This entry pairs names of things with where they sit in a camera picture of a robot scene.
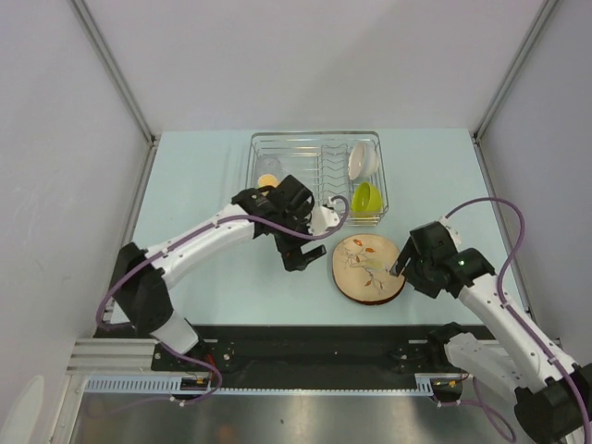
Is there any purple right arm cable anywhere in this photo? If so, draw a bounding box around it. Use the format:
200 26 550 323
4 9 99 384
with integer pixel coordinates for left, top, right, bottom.
443 196 592 440

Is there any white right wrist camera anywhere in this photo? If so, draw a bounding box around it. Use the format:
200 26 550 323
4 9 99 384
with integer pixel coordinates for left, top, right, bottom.
438 216 462 248

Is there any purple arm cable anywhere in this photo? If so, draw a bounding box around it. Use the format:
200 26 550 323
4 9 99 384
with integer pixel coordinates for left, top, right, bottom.
443 196 592 440
94 193 350 408

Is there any metal wire dish rack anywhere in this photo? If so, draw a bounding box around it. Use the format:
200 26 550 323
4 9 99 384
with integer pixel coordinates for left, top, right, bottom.
245 130 389 226

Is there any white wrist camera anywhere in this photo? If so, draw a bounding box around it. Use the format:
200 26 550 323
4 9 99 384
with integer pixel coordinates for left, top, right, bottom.
308 195 349 237
438 216 462 248

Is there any aluminium frame post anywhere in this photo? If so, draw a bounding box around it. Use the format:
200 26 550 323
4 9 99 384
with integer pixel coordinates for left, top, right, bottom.
473 0 563 143
68 0 156 145

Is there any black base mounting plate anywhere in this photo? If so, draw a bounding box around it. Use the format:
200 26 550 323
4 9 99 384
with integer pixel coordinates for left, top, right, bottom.
92 323 510 390

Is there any clear glass cup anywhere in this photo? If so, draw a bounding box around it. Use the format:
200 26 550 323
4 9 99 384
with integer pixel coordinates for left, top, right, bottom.
255 155 285 179

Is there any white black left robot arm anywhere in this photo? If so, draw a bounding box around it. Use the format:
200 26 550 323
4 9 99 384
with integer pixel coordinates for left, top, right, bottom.
109 175 340 370

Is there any cream yellow handled mug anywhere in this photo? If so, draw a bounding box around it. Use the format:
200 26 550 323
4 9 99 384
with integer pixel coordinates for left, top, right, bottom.
257 174 279 188

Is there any aluminium frame post left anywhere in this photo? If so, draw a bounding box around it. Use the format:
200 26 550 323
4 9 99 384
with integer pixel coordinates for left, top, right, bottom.
68 0 156 145

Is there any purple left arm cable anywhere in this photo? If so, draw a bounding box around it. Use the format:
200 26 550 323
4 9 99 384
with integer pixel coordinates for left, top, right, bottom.
94 193 350 408

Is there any aluminium front rail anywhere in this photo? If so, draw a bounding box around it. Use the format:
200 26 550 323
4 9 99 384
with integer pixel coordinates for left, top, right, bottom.
66 339 156 376

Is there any lime green bowl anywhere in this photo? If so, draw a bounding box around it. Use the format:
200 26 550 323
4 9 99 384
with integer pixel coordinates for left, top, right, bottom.
351 181 383 218

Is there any white bowl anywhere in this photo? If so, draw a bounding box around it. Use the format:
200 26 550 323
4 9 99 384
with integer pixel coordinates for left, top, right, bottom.
348 142 379 181

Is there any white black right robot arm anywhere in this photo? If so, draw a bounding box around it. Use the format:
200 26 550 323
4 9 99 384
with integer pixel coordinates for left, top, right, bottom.
390 219 591 443

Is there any beige bird pattern plate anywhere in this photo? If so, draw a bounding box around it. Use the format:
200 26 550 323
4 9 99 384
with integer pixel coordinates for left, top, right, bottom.
332 233 405 305

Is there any light blue cable duct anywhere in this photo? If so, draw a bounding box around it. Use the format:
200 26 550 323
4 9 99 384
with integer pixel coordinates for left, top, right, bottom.
85 376 182 394

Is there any aluminium frame post right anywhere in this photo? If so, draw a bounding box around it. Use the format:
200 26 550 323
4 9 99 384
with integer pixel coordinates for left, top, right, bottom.
473 0 563 143

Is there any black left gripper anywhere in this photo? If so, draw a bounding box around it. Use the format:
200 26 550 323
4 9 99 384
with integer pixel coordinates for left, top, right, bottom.
274 202 326 271

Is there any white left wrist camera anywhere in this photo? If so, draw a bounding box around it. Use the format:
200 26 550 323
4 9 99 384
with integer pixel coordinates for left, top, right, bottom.
308 195 349 237

